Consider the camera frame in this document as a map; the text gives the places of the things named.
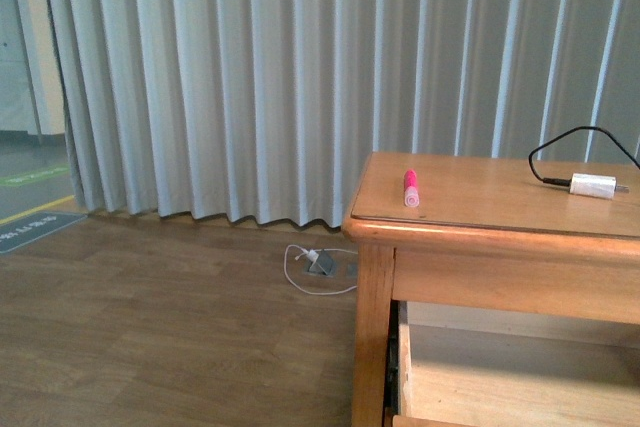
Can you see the open metal floor socket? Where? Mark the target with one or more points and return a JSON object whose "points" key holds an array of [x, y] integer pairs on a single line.
{"points": [[325, 265]]}

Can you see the white plug charger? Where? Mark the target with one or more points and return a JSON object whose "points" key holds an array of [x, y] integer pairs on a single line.
{"points": [[312, 255]]}

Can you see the wooden drawer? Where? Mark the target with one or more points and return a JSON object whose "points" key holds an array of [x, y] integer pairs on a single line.
{"points": [[572, 372]]}

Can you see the wooden nightstand cabinet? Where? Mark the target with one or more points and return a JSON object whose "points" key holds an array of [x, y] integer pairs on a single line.
{"points": [[488, 245]]}

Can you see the closed metal floor plate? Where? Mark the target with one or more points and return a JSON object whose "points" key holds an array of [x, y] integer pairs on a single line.
{"points": [[351, 270]]}

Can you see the grey pleated curtain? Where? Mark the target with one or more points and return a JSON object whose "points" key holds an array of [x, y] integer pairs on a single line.
{"points": [[268, 108]]}

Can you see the white power adapter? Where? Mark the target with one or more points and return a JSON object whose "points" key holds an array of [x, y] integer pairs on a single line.
{"points": [[596, 186]]}

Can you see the pink marker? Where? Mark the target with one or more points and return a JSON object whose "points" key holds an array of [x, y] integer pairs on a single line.
{"points": [[411, 189]]}

